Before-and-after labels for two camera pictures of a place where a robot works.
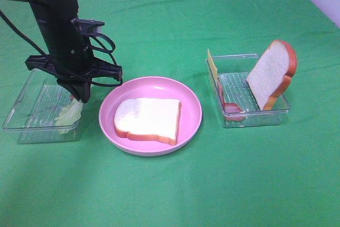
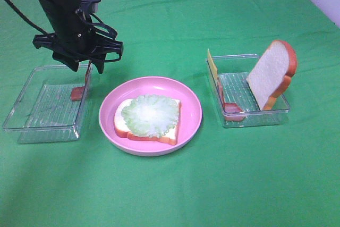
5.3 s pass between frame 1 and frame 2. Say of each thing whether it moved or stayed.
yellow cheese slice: stayed
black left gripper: moved
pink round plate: stayed
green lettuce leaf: moved
